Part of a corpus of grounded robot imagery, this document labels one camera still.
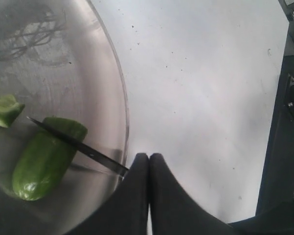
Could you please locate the small green cut slice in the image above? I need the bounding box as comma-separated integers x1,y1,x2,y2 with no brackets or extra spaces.
0,94,25,128

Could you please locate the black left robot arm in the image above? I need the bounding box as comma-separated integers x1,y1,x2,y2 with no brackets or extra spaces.
92,0,294,221

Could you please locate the black handled knife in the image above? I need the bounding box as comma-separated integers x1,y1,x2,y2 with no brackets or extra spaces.
26,117,129,177

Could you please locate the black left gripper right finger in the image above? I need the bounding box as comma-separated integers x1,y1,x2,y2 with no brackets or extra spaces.
149,153,235,235

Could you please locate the round stainless steel plate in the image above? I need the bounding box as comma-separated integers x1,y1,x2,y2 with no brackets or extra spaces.
0,0,129,235

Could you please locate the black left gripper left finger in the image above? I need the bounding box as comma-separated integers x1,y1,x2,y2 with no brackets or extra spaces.
68,153,149,235

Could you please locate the green vegetable piece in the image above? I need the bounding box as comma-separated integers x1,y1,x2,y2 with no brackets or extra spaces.
12,128,77,201

